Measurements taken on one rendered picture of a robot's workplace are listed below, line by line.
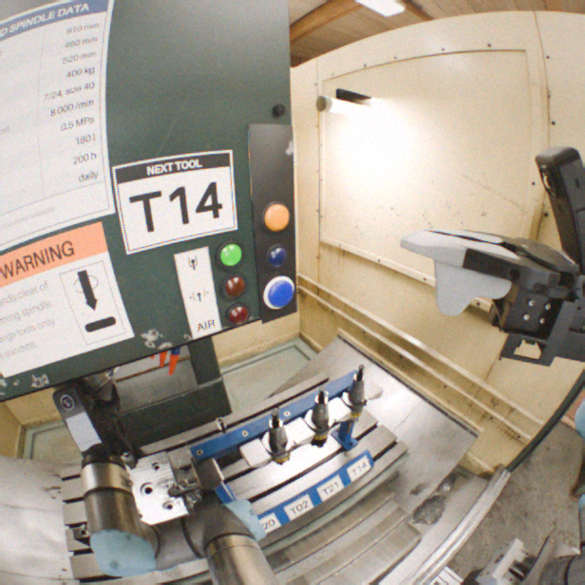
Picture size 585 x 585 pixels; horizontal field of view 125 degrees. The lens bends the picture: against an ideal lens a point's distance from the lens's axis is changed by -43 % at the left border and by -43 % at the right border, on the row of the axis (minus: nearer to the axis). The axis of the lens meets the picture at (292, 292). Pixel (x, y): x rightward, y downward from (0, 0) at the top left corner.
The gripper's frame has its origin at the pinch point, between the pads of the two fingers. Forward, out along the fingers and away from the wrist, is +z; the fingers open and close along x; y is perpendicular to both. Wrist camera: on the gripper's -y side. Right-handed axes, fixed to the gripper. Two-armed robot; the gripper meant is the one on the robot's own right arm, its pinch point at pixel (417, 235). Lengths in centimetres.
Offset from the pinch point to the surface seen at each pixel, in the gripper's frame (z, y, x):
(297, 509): 11, 75, 0
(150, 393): 83, 73, 8
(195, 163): 16.5, -5.8, -6.0
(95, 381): 37.6, 21.1, -15.9
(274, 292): 12.7, 7.3, -1.0
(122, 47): 19.4, -16.8, -10.9
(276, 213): 12.4, -0.6, -0.4
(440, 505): -38, 103, 26
